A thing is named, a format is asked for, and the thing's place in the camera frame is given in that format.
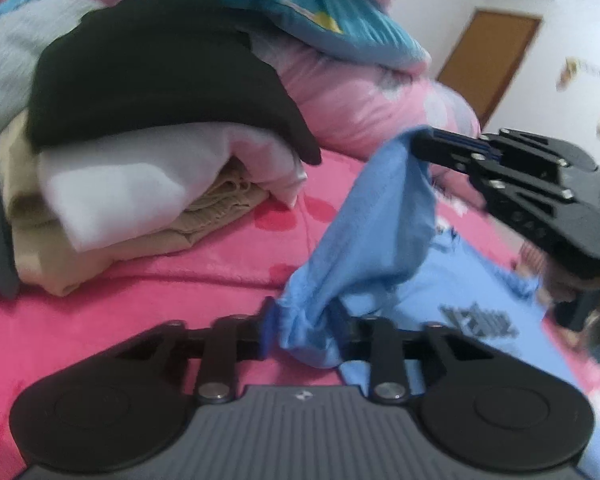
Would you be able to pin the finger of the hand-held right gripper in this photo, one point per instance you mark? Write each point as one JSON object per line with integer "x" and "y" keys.
{"x": 505, "y": 180}
{"x": 520, "y": 142}

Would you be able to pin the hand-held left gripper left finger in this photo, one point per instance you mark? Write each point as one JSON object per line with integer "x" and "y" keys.
{"x": 267, "y": 332}

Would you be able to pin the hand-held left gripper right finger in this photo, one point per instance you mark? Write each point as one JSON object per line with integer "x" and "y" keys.
{"x": 342, "y": 327}

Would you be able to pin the light blue t-shirt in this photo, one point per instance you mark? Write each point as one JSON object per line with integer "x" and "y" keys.
{"x": 380, "y": 220}

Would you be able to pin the brown wooden door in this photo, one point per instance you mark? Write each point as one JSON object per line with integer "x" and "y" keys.
{"x": 490, "y": 60}

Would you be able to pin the pink floral bed sheet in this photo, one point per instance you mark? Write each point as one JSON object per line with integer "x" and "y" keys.
{"x": 130, "y": 320}

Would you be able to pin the pink floral duvet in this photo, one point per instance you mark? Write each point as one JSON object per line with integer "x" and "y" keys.
{"x": 360, "y": 105}

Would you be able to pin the white garment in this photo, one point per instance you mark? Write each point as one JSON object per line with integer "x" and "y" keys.
{"x": 145, "y": 180}

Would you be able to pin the teal printed pillow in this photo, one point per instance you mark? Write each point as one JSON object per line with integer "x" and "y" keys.
{"x": 320, "y": 10}

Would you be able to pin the black garment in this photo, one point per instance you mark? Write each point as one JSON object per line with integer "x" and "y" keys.
{"x": 155, "y": 70}

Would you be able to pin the grey knit cloth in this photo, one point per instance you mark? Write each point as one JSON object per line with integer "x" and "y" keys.
{"x": 15, "y": 60}

